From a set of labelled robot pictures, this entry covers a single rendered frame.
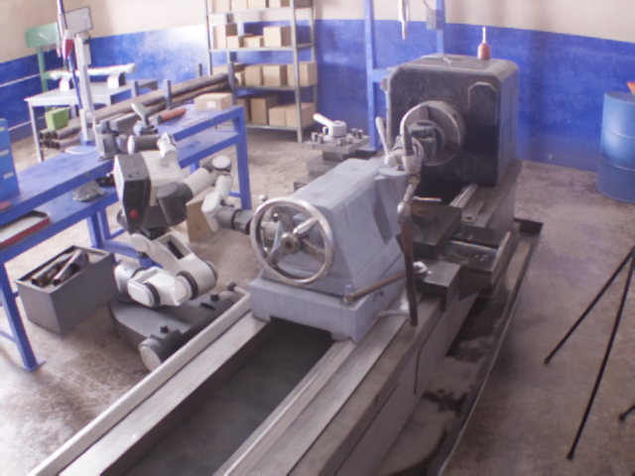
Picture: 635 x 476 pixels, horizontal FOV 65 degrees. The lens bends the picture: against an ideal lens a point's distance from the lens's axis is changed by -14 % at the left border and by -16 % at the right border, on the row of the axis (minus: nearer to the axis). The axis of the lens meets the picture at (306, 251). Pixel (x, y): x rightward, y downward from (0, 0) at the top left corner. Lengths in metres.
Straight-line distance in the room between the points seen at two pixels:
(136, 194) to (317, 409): 1.50
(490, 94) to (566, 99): 3.40
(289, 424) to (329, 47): 5.42
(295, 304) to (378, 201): 0.37
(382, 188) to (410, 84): 0.95
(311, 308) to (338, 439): 0.40
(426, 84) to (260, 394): 1.49
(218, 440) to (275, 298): 0.40
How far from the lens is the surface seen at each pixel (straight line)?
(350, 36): 6.20
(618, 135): 4.99
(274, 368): 1.56
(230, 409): 1.44
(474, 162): 2.45
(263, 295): 1.50
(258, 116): 6.49
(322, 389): 1.30
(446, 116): 2.22
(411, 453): 1.74
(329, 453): 1.16
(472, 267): 1.72
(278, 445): 1.17
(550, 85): 5.67
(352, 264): 1.42
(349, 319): 1.40
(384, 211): 1.60
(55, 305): 3.23
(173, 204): 2.36
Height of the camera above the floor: 1.67
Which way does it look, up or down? 26 degrees down
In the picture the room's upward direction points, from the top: 3 degrees counter-clockwise
